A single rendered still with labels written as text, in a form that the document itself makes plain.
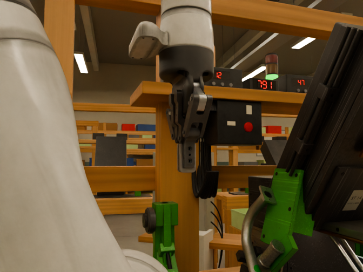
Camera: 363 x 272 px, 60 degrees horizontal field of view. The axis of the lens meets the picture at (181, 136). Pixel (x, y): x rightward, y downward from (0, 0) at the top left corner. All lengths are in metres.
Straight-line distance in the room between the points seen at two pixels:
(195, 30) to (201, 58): 0.04
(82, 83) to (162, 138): 10.07
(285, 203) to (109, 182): 0.60
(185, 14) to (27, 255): 0.33
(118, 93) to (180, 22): 10.60
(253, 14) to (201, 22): 0.94
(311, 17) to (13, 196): 1.43
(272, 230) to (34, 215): 0.78
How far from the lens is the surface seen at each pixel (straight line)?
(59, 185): 0.19
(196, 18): 0.43
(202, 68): 0.41
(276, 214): 0.91
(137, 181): 1.16
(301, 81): 1.27
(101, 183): 1.15
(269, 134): 8.69
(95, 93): 11.02
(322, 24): 1.55
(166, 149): 1.09
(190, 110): 0.37
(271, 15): 1.40
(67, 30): 1.14
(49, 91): 0.22
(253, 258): 0.93
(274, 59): 1.37
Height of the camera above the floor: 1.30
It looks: 4 degrees up
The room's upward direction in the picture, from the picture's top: straight up
